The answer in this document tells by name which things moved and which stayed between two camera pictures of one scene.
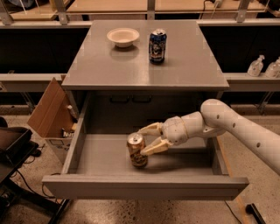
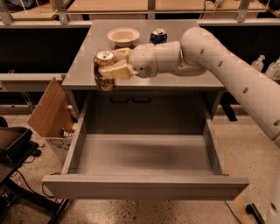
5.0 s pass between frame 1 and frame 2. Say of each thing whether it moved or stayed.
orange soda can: moved
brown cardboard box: stayed
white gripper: moved
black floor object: stayed
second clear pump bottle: stayed
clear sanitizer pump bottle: stayed
